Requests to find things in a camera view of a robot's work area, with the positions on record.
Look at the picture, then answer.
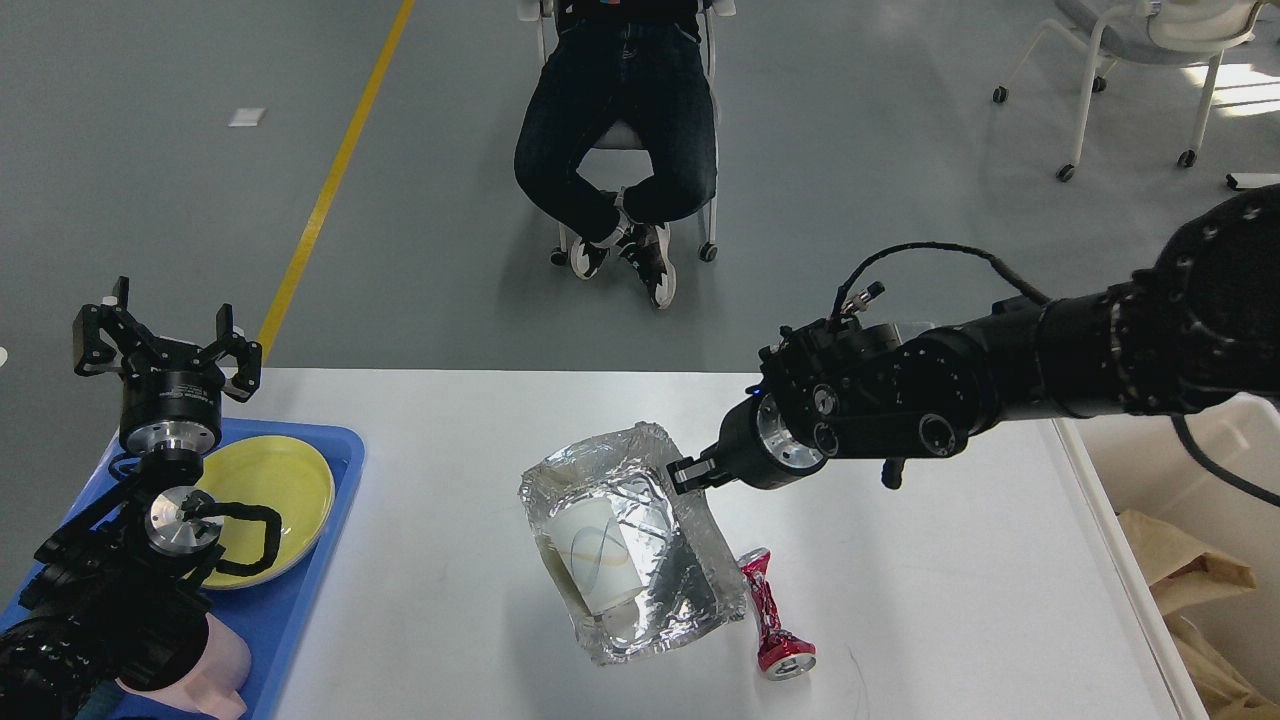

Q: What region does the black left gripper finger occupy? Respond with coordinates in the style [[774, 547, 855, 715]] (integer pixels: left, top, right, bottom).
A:
[[205, 304, 262, 404], [72, 277, 161, 377]]

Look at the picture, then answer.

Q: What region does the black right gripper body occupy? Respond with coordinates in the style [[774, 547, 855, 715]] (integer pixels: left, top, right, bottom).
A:
[[716, 393, 828, 489]]

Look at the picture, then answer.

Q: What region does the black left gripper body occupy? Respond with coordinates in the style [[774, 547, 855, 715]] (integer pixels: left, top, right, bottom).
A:
[[118, 340, 225, 456]]

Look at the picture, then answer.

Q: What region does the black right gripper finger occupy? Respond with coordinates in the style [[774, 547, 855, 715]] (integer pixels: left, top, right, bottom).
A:
[[666, 454, 731, 495]]

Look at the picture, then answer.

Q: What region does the aluminium foil tray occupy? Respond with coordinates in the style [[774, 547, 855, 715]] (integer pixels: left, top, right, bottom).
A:
[[517, 421, 748, 666]]

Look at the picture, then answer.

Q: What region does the yellow plastic plate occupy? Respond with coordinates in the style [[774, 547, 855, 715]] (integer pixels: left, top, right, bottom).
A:
[[196, 436, 337, 591]]

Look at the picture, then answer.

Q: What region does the crushed red can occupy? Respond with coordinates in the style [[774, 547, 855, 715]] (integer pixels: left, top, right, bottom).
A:
[[737, 547, 817, 682]]

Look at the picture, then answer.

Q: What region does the pink mug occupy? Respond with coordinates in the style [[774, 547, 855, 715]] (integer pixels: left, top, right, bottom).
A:
[[115, 612, 252, 719]]

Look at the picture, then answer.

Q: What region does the brown paper bag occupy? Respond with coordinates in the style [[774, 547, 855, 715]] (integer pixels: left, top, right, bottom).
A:
[[1164, 616, 1279, 719], [1117, 510, 1258, 618]]

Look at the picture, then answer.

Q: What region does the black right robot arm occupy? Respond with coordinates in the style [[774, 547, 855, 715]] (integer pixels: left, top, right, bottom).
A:
[[666, 184, 1279, 495]]

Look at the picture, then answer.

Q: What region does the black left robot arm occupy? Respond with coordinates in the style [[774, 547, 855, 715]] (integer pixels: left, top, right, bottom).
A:
[[3, 277, 282, 719]]

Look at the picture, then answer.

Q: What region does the white floor label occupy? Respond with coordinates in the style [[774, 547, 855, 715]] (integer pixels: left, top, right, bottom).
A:
[[227, 108, 266, 128]]

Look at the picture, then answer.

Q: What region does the blue plastic tray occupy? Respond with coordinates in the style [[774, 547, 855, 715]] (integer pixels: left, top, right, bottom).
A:
[[3, 419, 364, 719]]

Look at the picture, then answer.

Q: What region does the white grey person chair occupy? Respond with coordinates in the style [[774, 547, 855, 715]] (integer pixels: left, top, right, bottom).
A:
[[515, 1, 737, 266]]

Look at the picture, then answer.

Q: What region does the white plastic bin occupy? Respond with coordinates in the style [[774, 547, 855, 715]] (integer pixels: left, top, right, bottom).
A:
[[1073, 393, 1279, 700]]

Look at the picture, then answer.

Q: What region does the white bar on floor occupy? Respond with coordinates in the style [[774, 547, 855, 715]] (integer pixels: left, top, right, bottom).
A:
[[1225, 172, 1280, 192]]

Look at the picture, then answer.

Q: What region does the white rolling chair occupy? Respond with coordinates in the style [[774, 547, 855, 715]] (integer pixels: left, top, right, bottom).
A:
[[992, 1, 1266, 183]]

